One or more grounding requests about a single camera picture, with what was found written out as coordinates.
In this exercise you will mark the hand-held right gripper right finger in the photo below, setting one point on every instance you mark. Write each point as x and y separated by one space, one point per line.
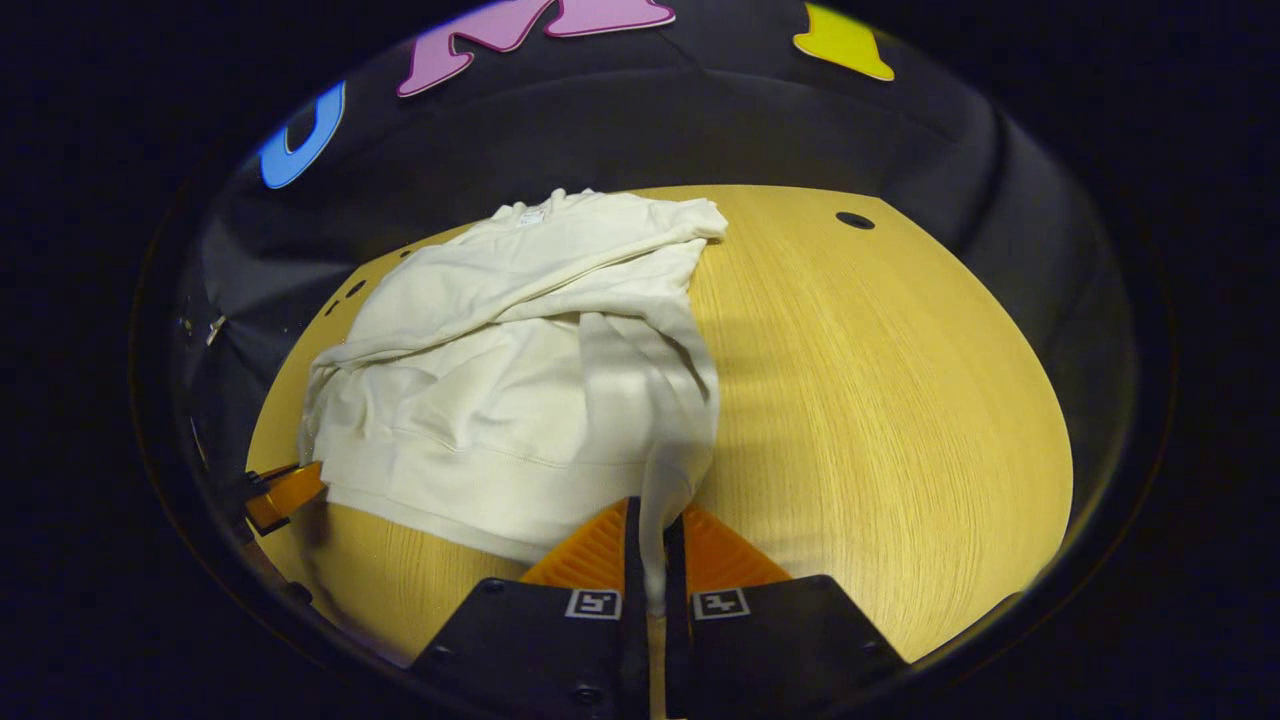
676 580

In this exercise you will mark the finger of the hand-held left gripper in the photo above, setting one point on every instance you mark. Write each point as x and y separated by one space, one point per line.
290 495

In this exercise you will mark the white sweatshirt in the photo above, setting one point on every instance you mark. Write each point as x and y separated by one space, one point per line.
500 400

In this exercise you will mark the silver cloth clip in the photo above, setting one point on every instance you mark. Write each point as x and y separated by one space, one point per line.
215 330

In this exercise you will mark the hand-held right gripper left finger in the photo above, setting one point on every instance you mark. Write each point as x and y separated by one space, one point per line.
635 600

